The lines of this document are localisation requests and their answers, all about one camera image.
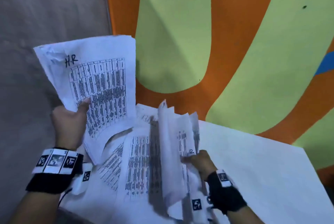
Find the person's right hand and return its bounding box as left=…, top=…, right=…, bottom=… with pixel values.
left=181, top=150, right=218, bottom=181

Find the person's left hand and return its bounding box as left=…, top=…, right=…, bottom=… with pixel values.
left=51, top=98, right=91, bottom=151

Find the small printed sheets bundle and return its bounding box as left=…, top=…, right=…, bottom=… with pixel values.
left=150, top=100, right=209, bottom=219

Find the gathered paper stack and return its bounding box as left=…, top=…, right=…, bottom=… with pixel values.
left=33, top=35, right=137, bottom=165

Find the printed sheets spread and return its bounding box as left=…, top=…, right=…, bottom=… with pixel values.
left=62, top=103, right=217, bottom=224

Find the person's left forearm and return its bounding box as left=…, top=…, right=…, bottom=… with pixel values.
left=8, top=190, right=63, bottom=224

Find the person's right forearm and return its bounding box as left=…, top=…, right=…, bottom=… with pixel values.
left=227, top=205, right=264, bottom=224

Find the grey partition board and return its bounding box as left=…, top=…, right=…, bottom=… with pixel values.
left=0, top=0, right=113, bottom=224

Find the white wrist camera unit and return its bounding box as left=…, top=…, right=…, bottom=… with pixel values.
left=192, top=192, right=210, bottom=224
left=72, top=162, right=93, bottom=195

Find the black camera cable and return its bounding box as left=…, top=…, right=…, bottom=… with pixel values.
left=57, top=188, right=73, bottom=207

